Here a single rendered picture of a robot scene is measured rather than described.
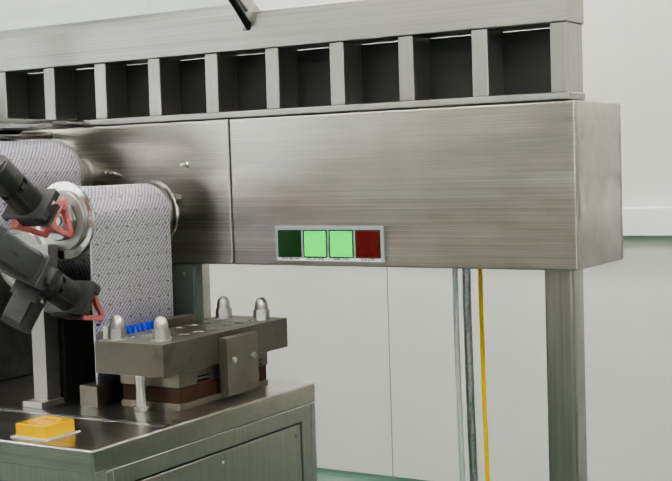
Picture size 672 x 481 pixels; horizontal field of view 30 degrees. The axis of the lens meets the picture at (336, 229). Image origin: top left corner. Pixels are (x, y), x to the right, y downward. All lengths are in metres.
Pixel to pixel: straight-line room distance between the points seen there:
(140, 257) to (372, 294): 2.70
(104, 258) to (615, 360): 2.68
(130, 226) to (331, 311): 2.82
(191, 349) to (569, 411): 0.73
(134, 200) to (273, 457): 0.57
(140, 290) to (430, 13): 0.78
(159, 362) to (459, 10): 0.84
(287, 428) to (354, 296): 2.70
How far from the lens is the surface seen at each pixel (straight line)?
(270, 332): 2.53
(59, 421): 2.18
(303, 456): 2.55
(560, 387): 2.46
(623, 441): 4.78
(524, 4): 2.28
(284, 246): 2.51
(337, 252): 2.45
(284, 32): 2.52
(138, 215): 2.50
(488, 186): 2.30
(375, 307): 5.12
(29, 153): 2.65
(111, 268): 2.44
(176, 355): 2.29
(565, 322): 2.43
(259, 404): 2.41
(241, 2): 2.58
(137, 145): 2.74
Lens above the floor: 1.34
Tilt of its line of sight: 3 degrees down
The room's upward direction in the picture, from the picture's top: 2 degrees counter-clockwise
